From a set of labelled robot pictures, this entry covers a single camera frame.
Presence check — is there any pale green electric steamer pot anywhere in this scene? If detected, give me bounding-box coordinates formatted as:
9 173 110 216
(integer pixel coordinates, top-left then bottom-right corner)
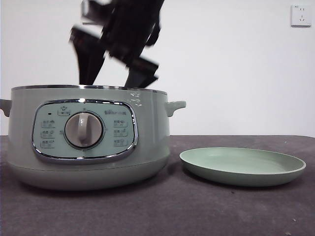
0 84 187 191

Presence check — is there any pale green round plate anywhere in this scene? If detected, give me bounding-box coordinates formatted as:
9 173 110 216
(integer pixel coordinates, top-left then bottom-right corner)
179 147 307 187

